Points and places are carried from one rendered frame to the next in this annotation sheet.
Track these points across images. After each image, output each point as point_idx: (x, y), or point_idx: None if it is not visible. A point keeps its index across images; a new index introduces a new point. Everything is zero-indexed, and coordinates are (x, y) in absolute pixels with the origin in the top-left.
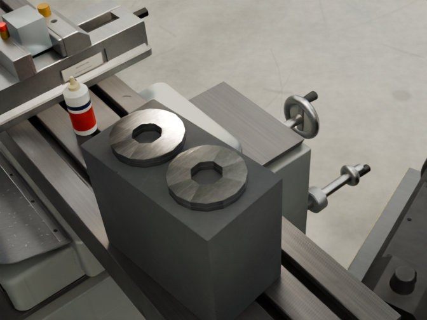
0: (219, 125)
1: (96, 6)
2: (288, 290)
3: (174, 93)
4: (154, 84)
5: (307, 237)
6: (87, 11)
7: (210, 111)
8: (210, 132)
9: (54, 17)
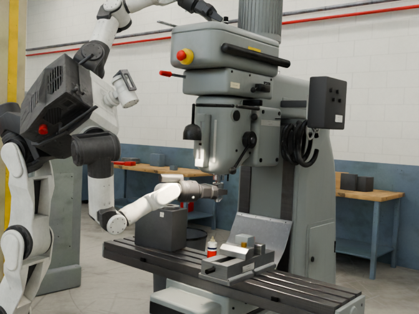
0: (161, 298)
1: (231, 263)
2: (132, 243)
3: (189, 307)
4: (203, 311)
5: (126, 247)
6: (234, 262)
7: None
8: (165, 296)
9: (238, 246)
